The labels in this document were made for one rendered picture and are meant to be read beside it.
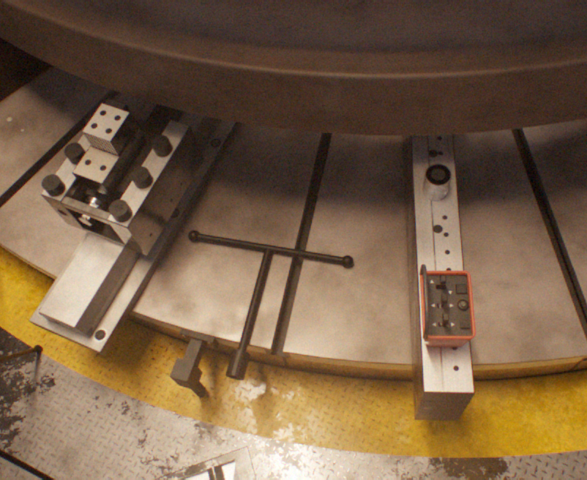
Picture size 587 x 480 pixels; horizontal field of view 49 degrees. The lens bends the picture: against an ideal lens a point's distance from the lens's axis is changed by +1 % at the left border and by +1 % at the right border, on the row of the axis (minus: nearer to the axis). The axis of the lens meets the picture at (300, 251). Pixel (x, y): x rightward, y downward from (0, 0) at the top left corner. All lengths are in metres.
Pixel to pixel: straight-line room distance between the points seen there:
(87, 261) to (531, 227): 1.62
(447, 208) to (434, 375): 0.54
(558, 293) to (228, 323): 1.17
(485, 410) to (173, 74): 1.62
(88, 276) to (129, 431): 0.65
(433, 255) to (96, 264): 1.19
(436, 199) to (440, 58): 0.47
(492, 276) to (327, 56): 1.03
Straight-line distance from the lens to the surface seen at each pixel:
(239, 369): 2.25
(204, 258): 2.48
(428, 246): 2.01
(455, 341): 1.81
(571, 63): 1.89
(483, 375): 2.54
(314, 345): 2.29
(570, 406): 2.65
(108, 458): 2.69
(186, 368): 2.33
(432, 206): 2.08
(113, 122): 2.23
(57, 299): 2.43
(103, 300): 2.41
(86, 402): 2.77
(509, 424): 2.58
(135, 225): 2.23
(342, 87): 1.84
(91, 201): 2.39
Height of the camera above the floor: 2.49
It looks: 64 degrees down
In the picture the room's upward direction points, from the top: 12 degrees counter-clockwise
